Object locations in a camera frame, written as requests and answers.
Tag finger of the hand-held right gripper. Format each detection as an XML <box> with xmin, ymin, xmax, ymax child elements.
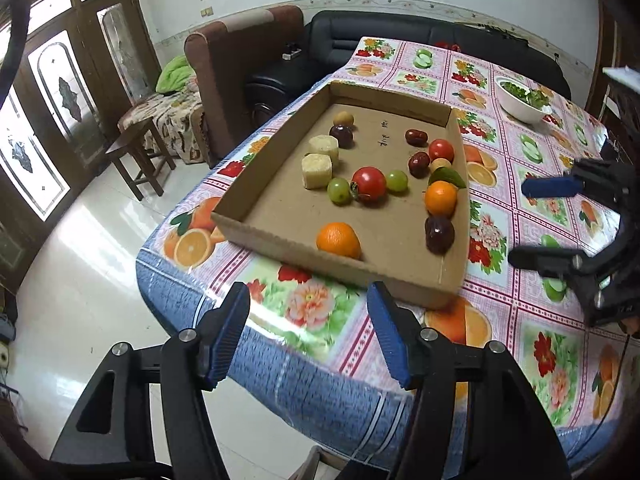
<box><xmin>508</xmin><ymin>245</ymin><xmax>598</xmax><ymax>286</ymax></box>
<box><xmin>521</xmin><ymin>174</ymin><xmax>587</xmax><ymax>200</ymax></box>

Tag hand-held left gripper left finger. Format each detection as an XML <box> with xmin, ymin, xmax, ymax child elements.
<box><xmin>50</xmin><ymin>282</ymin><xmax>251</xmax><ymax>480</ymax></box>

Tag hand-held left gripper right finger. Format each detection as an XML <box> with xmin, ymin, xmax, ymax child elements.
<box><xmin>366</xmin><ymin>282</ymin><xmax>571</xmax><ymax>480</ymax></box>

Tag dark purple plum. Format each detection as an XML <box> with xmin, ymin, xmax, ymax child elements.
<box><xmin>425</xmin><ymin>215</ymin><xmax>456</xmax><ymax>255</ymax></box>
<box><xmin>330</xmin><ymin>124</ymin><xmax>356</xmax><ymax>149</ymax></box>

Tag orange with green leaf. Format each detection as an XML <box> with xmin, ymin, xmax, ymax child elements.
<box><xmin>424</xmin><ymin>167</ymin><xmax>468</xmax><ymax>218</ymax></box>

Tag red tomato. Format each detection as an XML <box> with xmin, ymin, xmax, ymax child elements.
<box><xmin>351</xmin><ymin>166</ymin><xmax>388</xmax><ymax>204</ymax></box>
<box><xmin>428</xmin><ymin>139</ymin><xmax>456</xmax><ymax>163</ymax></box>

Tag shallow cardboard box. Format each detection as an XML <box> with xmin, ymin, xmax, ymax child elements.
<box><xmin>211</xmin><ymin>81</ymin><xmax>471</xmax><ymax>310</ymax></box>

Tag fruit and flower printed tablecloth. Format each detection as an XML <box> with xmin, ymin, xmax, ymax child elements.
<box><xmin>135</xmin><ymin>35</ymin><xmax>640</xmax><ymax>476</ymax></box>

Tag white bowl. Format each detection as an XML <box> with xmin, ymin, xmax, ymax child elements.
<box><xmin>494</xmin><ymin>76</ymin><xmax>551</xmax><ymax>125</ymax></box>

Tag green leafy vegetables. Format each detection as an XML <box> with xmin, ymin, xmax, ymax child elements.
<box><xmin>501</xmin><ymin>80</ymin><xmax>549</xmax><ymax>109</ymax></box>

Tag black leather sofa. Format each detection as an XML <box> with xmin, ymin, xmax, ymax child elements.
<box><xmin>245</xmin><ymin>10</ymin><xmax>572</xmax><ymax>128</ymax></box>

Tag wooden stool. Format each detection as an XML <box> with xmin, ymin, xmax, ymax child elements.
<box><xmin>105</xmin><ymin>117</ymin><xmax>177</xmax><ymax>202</ymax></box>

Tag patterned seat cover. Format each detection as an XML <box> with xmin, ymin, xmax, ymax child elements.
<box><xmin>117</xmin><ymin>91</ymin><xmax>206</xmax><ymax>163</ymax></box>

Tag green cushion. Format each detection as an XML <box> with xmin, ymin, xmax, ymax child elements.
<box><xmin>156</xmin><ymin>55</ymin><xmax>193</xmax><ymax>95</ymax></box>

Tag brown armchair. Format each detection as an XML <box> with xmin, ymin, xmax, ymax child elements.
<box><xmin>184</xmin><ymin>5</ymin><xmax>306</xmax><ymax>167</ymax></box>

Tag wooden glass panel door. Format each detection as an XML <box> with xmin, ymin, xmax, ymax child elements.
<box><xmin>0</xmin><ymin>0</ymin><xmax>162</xmax><ymax>291</ymax></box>

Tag black cable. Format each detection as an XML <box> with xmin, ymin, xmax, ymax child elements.
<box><xmin>590</xmin><ymin>325</ymin><xmax>632</xmax><ymax>433</ymax></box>
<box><xmin>0</xmin><ymin>0</ymin><xmax>32</xmax><ymax>78</ymax></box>

